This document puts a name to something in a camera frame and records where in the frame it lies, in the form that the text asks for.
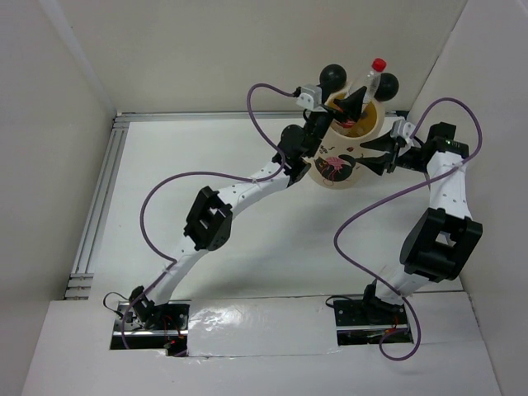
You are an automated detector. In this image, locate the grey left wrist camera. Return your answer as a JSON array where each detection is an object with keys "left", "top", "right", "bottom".
[{"left": 296, "top": 84, "right": 323, "bottom": 111}]

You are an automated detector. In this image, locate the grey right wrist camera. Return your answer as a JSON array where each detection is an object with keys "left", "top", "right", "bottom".
[{"left": 390, "top": 120, "right": 416, "bottom": 144}]

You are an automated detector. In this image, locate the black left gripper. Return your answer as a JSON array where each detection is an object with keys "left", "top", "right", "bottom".
[{"left": 303, "top": 78, "right": 365, "bottom": 158}]

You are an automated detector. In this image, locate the red label red cap bottle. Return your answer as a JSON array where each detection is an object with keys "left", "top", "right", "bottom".
[{"left": 343, "top": 58, "right": 387, "bottom": 128}]

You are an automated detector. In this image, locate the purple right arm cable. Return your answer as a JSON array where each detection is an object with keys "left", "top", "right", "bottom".
[{"left": 333, "top": 97, "right": 483, "bottom": 362}]

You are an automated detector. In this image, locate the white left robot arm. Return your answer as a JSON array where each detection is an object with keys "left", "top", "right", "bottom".
[{"left": 129, "top": 87, "right": 366, "bottom": 329}]

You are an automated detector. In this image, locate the cream bin with black ears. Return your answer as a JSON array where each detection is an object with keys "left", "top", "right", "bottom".
[{"left": 309, "top": 70, "right": 399, "bottom": 189}]

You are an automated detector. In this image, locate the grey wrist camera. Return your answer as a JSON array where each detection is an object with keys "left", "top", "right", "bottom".
[
  {"left": 296, "top": 84, "right": 323, "bottom": 111},
  {"left": 390, "top": 120, "right": 416, "bottom": 144}
]

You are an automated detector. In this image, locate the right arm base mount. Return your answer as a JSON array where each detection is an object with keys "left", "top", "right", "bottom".
[{"left": 325, "top": 295, "right": 413, "bottom": 347}]

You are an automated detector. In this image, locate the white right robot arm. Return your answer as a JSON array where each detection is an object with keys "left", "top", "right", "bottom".
[{"left": 359, "top": 120, "right": 483, "bottom": 323}]

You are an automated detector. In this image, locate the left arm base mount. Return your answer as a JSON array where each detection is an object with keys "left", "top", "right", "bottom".
[{"left": 102, "top": 292, "right": 190, "bottom": 357}]

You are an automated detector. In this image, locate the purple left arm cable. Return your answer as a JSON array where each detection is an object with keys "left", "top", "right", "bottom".
[{"left": 121, "top": 82, "right": 300, "bottom": 351}]

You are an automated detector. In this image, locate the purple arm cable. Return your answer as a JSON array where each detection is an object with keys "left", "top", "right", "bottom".
[
  {"left": 121, "top": 82, "right": 300, "bottom": 351},
  {"left": 333, "top": 97, "right": 483, "bottom": 362}
]

